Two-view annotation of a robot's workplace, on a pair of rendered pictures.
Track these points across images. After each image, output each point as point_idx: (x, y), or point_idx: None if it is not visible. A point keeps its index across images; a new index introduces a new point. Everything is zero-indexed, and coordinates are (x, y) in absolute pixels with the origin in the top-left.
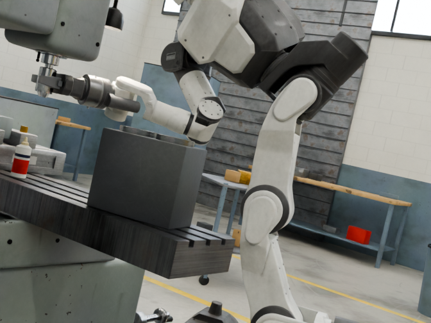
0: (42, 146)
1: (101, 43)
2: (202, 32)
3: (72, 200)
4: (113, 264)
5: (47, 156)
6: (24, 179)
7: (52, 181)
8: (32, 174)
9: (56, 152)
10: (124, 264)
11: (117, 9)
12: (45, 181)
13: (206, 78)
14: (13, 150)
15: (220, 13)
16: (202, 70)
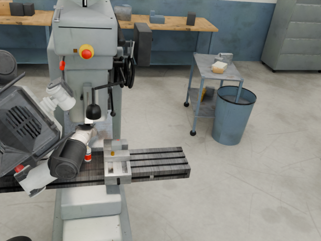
0: (124, 174)
1: (69, 114)
2: (30, 123)
3: (43, 157)
4: (63, 222)
5: (104, 169)
6: (84, 160)
7: (85, 171)
8: (100, 170)
9: (104, 171)
10: (63, 229)
11: (89, 105)
12: (81, 167)
13: (43, 165)
14: (103, 156)
15: (13, 109)
16: (48, 160)
